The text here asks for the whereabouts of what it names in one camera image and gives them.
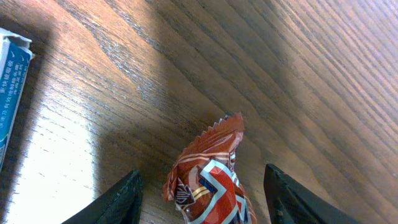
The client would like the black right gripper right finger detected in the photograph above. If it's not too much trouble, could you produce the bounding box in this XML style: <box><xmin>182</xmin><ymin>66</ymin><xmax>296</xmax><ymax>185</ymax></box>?
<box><xmin>264</xmin><ymin>164</ymin><xmax>358</xmax><ymax>224</ymax></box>

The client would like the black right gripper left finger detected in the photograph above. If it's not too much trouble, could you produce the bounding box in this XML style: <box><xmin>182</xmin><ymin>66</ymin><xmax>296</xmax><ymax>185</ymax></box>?
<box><xmin>64</xmin><ymin>170</ymin><xmax>143</xmax><ymax>224</ymax></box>

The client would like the red chocolate bar wrapper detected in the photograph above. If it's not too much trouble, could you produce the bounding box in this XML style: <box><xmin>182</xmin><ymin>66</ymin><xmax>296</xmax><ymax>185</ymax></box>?
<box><xmin>162</xmin><ymin>113</ymin><xmax>257</xmax><ymax>224</ymax></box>

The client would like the white blue medicine box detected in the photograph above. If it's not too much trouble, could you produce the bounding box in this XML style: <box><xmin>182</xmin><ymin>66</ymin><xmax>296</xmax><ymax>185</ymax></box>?
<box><xmin>1</xmin><ymin>28</ymin><xmax>34</xmax><ymax>164</ymax></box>

